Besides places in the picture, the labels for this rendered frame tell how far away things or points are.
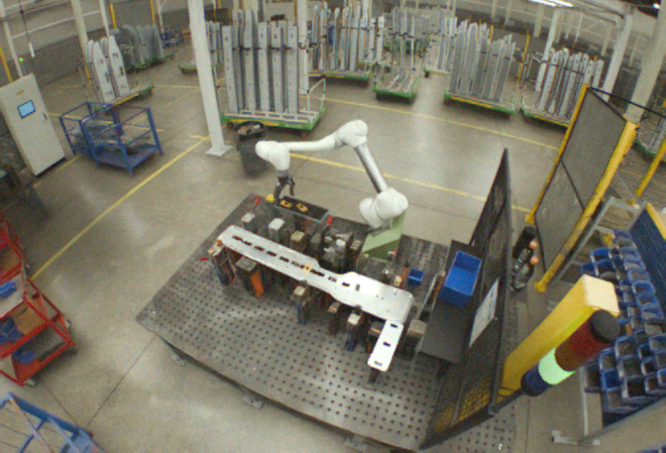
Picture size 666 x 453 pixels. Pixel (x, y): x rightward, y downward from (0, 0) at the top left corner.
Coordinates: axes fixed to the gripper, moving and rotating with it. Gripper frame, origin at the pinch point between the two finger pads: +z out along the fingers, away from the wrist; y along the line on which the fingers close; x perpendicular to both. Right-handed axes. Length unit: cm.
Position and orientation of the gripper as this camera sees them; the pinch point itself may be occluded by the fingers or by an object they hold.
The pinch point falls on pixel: (285, 198)
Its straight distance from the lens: 208.3
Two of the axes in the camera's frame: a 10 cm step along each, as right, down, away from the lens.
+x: 8.3, 3.6, -4.3
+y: -5.6, 5.1, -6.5
